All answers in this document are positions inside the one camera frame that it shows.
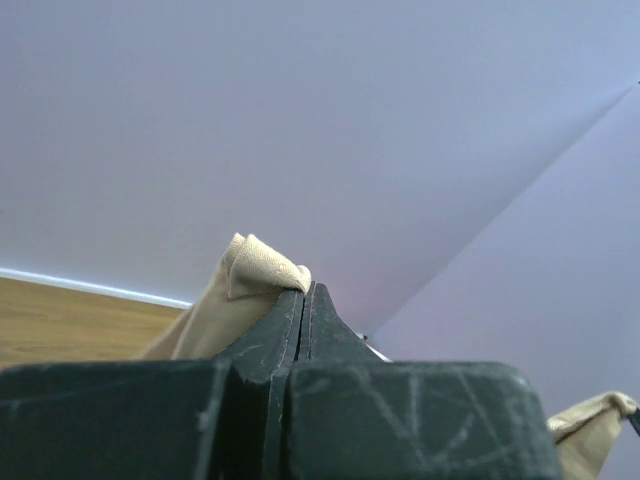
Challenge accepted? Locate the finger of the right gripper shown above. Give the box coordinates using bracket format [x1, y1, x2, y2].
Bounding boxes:
[627, 399, 640, 436]

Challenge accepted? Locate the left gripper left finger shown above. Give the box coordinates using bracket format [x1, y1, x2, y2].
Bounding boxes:
[1, 290, 304, 479]

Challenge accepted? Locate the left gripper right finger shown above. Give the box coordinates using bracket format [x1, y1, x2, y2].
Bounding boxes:
[282, 283, 561, 479]

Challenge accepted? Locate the beige t shirt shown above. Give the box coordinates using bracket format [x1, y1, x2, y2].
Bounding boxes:
[138, 233, 312, 360]

